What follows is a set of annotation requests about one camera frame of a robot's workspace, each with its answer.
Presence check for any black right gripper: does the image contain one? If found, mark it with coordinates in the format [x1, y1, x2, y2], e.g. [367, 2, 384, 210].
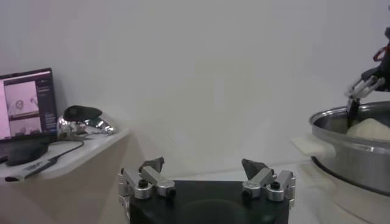
[346, 62, 390, 128]

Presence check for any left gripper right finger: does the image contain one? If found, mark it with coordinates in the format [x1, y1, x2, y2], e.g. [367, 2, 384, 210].
[241, 158, 296, 203]

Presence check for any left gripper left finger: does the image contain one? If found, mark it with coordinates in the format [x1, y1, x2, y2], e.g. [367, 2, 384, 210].
[118, 156, 177, 201]

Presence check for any white steamed baozi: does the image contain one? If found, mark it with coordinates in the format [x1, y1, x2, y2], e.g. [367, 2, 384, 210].
[346, 117, 390, 141]

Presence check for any stainless steel steamer basket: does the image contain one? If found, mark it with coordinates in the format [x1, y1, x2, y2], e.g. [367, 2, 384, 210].
[291, 102, 390, 197]

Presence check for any cream electric cooker base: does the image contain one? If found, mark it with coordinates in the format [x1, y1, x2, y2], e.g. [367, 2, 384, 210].
[300, 158, 390, 224]

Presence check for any white side desk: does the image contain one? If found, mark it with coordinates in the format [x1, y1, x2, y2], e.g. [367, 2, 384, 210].
[0, 127, 133, 224]

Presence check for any black computer mouse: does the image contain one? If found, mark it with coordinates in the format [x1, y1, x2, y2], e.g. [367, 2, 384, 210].
[5, 140, 50, 167]

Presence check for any black hub cable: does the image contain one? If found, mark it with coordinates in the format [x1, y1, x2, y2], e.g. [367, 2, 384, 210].
[45, 139, 85, 163]

